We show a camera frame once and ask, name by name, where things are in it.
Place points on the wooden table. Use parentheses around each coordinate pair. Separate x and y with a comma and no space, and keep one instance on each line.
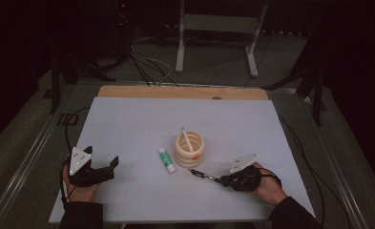
(143,92)

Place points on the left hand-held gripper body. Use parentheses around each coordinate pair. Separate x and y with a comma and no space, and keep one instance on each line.
(83,173)

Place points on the person's left hand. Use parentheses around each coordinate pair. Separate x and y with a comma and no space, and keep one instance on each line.
(80,192)

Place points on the white table board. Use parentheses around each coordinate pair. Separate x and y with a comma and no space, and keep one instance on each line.
(137,120)

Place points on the metal floor rail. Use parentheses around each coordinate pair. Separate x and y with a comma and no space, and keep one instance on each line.
(26,162)
(337,165)

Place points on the green white glue stick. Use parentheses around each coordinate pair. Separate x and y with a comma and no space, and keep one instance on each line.
(167,160)

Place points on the white pen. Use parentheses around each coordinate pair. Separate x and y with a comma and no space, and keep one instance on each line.
(187,140)

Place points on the black pen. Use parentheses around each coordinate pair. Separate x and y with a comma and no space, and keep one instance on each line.
(204,175)

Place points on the black stand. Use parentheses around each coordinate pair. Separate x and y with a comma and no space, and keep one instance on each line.
(55,89)
(317,95)

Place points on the white metal stand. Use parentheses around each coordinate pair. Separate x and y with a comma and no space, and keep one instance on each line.
(218,23)

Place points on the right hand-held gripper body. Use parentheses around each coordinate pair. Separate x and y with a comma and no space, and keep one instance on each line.
(244,178)

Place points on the person's right hand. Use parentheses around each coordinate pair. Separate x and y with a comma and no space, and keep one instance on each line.
(269,186)

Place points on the cream ribbed pen holder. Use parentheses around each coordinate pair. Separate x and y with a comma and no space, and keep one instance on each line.
(190,156)

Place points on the dark equipment with red light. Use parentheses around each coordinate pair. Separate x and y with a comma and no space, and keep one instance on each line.
(122,28)

